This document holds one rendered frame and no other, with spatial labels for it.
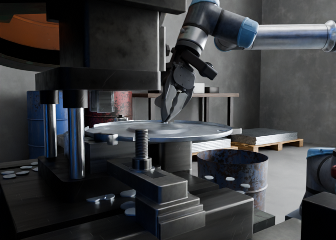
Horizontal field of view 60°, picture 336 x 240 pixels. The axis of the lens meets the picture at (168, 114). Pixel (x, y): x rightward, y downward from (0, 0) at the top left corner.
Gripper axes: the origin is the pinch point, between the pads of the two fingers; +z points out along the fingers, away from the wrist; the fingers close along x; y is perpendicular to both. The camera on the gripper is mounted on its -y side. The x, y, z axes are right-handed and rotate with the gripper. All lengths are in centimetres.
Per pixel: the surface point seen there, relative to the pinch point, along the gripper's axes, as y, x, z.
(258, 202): 38, -104, 11
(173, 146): -14.9, 7.0, 7.8
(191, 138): -24.1, 11.4, 6.5
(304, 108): 209, -413, -170
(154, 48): -17.2, 19.6, -5.6
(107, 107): -11.9, 20.9, 5.8
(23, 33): 23.8, 34.1, -7.4
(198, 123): -6.7, -4.4, -0.7
